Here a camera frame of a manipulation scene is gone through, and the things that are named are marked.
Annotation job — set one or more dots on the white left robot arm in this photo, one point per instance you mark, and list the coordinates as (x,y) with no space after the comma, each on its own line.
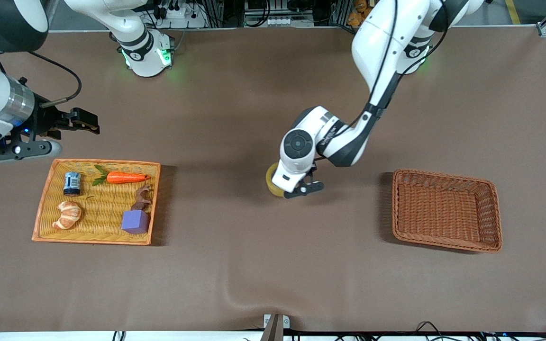
(382,42)

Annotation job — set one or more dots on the bag of orange bread rolls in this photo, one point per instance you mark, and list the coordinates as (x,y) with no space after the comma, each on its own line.
(359,12)

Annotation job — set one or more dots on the toy croissant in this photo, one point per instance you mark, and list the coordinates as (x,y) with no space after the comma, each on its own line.
(68,215)

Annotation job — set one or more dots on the purple foam cube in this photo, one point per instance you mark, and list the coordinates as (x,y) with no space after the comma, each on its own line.
(135,222)

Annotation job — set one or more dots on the orange woven tray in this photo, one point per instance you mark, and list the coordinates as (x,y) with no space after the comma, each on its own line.
(97,208)

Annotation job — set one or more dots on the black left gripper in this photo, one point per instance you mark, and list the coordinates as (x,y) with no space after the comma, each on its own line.
(313,168)

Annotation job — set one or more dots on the small blue white can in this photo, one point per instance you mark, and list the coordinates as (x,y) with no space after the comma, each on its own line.
(72,183)

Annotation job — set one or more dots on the white narrow power strip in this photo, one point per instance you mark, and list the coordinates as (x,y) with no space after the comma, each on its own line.
(287,21)

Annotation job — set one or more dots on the yellow clear tape roll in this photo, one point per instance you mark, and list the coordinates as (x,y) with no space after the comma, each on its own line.
(271,182)

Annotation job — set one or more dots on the orange toy carrot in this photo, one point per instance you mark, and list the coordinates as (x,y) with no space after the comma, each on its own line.
(126,178)

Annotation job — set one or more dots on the white power strip with plugs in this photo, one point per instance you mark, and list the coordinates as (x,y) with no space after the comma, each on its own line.
(178,14)

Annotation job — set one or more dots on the brown toy horse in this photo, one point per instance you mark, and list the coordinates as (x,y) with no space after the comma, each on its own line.
(142,199)

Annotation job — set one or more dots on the brown table cloth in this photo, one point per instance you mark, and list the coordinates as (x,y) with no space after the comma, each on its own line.
(254,260)

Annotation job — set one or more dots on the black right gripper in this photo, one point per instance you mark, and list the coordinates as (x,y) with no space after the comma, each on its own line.
(45,118)

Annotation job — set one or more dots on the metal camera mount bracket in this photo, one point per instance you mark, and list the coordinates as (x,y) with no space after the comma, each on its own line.
(275,327)

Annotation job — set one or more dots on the brown wicker basket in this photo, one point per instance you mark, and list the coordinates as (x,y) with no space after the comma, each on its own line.
(443,213)

